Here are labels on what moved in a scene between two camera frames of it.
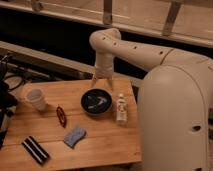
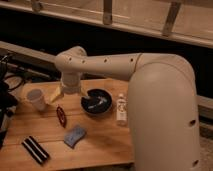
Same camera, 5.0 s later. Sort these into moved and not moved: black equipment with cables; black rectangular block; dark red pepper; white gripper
Moved: white gripper
Not moved: black equipment with cables; dark red pepper; black rectangular block
